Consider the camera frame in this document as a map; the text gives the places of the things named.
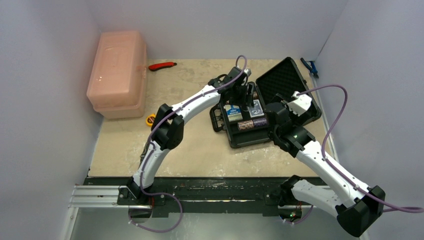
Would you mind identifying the blue yellow card deck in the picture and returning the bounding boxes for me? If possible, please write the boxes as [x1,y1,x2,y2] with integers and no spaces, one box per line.
[224,104,243,122]

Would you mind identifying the black poker set case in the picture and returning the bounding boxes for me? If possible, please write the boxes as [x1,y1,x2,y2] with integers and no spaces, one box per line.
[209,57,322,149]

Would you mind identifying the blue playing card deck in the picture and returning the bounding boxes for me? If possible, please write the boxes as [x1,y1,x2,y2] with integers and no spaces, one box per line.
[247,99,265,118]

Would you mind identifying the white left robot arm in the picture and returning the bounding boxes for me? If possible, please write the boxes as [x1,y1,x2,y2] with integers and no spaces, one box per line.
[127,66,251,205]

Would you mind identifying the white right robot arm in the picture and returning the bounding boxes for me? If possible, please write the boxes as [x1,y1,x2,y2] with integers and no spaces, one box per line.
[264,94,386,238]

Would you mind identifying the orange purple chip row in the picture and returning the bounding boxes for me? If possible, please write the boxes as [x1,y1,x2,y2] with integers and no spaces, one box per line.
[237,117,268,131]

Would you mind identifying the red utility knife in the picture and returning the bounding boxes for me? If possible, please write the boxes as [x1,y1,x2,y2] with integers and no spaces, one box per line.
[148,61,178,72]

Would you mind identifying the yellow tape measure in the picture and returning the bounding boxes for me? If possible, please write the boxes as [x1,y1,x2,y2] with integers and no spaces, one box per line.
[145,113,156,127]

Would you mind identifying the pink plastic storage box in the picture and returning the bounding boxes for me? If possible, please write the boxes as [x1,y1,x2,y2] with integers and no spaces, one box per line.
[86,30,148,119]

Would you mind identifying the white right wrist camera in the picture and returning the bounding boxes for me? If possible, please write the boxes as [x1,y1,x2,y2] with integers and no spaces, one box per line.
[287,91,312,116]

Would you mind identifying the blue handled pliers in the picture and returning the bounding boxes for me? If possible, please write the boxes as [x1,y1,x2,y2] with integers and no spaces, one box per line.
[300,57,319,79]

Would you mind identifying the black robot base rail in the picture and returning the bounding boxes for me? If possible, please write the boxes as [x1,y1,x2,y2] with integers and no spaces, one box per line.
[67,176,332,220]

